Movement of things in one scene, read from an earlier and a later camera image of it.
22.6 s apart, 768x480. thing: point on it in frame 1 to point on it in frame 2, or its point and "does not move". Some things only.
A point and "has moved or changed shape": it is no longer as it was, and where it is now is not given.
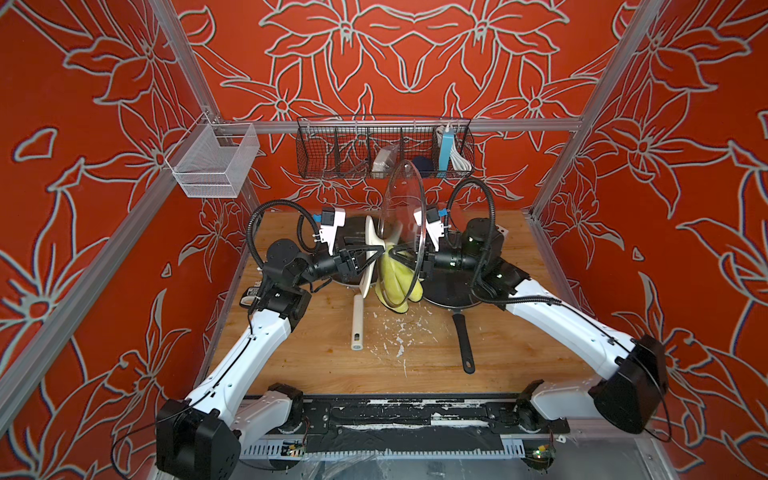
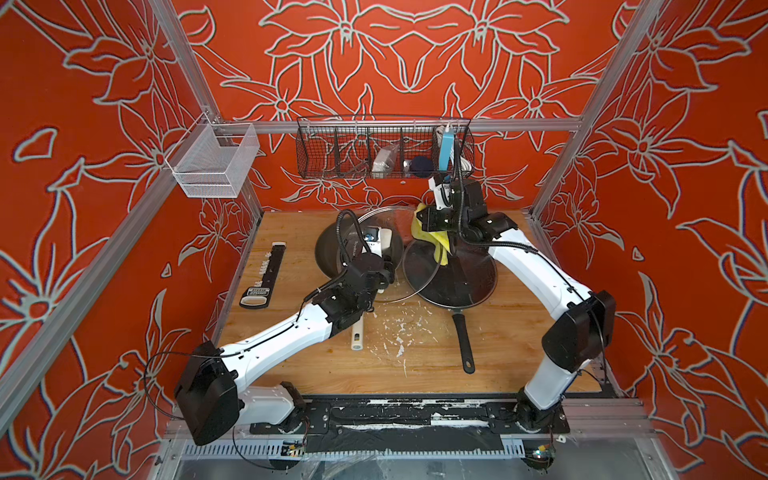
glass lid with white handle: x=403 y=230 has moved or changed shape
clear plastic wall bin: x=213 y=159 does not move
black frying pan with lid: x=453 y=290 does not move
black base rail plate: x=417 y=424 does not move
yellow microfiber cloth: x=398 y=280 has moved or changed shape
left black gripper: x=344 y=264 to x=388 y=270
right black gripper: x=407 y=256 to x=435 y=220
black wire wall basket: x=370 y=147 does not move
